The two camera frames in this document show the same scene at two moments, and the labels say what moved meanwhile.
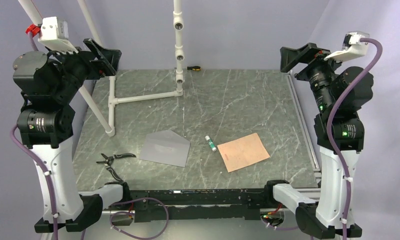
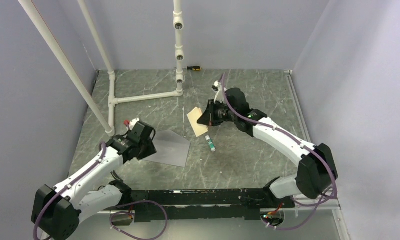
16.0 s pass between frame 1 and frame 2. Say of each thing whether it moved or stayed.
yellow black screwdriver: stayed
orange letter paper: moved
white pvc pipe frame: stayed
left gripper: moved
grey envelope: stayed
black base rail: stayed
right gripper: moved
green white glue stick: stayed
